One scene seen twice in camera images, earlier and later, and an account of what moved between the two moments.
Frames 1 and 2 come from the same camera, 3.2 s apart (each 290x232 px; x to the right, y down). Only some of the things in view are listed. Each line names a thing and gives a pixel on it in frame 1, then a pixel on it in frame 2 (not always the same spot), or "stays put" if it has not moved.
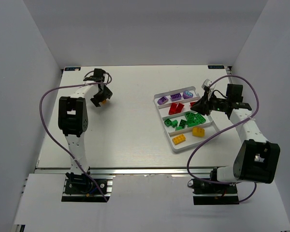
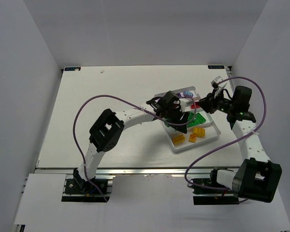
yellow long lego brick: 179,139 stays put
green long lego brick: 189,116 stays put
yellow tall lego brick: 197,131 stays put
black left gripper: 100,97 → 175,120
